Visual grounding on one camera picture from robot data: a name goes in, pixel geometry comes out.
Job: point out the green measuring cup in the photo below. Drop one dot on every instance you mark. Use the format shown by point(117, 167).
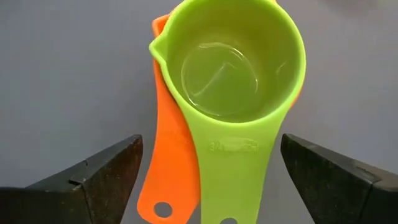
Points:
point(233, 174)

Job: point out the dark grey table mat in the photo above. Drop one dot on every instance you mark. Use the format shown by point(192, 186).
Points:
point(62, 77)

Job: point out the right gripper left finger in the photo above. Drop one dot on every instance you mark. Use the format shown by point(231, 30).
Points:
point(62, 199)

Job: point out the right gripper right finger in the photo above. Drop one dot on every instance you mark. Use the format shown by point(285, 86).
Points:
point(342, 193)

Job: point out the orange measuring cup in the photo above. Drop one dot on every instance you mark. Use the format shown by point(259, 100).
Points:
point(174, 155)

